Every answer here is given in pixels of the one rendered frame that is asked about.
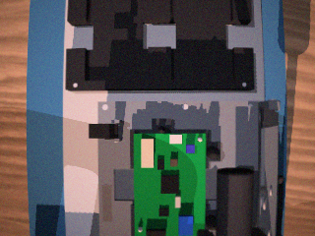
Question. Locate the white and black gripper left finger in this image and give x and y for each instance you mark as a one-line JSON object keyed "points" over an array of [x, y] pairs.
{"points": [[204, 232]]}

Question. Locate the green circuit board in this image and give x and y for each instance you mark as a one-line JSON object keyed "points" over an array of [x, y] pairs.
{"points": [[169, 184]]}

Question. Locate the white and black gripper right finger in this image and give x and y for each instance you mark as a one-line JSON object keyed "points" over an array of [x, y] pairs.
{"points": [[256, 231]]}

